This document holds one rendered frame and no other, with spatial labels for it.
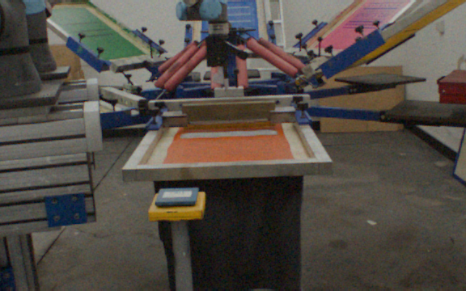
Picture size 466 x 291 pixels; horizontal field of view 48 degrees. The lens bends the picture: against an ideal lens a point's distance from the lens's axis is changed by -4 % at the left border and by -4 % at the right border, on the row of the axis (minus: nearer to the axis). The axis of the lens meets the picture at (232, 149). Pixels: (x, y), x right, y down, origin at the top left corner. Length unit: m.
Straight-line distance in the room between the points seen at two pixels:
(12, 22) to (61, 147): 0.28
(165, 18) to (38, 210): 5.06
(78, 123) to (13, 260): 0.53
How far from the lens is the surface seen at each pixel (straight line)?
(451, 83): 2.28
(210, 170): 1.49
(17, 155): 1.20
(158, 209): 1.29
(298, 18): 6.19
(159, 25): 6.21
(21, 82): 1.19
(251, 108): 2.06
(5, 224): 1.31
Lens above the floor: 1.41
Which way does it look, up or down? 15 degrees down
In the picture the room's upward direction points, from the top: 2 degrees counter-clockwise
